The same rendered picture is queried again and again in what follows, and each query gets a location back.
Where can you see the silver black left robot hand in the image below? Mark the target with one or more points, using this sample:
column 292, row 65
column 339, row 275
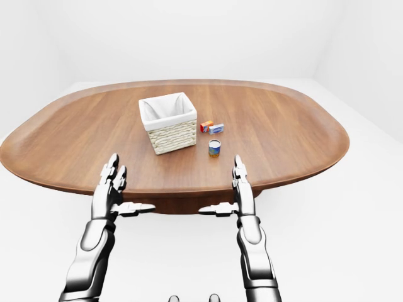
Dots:
column 102, row 201

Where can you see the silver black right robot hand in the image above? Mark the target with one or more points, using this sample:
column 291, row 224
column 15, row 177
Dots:
column 245, row 201

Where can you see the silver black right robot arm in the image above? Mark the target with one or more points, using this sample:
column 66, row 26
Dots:
column 256, row 258

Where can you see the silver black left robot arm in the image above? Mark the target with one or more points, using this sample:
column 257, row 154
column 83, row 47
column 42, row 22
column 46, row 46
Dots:
column 86, row 261

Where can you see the small soup tin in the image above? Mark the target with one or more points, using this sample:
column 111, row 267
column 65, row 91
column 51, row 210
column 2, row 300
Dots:
column 214, row 148

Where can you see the white lined woven basket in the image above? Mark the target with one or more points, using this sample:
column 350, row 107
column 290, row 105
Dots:
column 168, row 122

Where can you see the small blue white box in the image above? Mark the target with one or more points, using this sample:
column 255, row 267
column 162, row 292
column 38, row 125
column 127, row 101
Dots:
column 216, row 128

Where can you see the small orange red box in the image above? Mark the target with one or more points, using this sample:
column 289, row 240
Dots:
column 206, row 126

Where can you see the small dark rounded shape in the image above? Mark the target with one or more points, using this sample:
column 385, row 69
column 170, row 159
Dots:
column 173, row 298
column 215, row 298

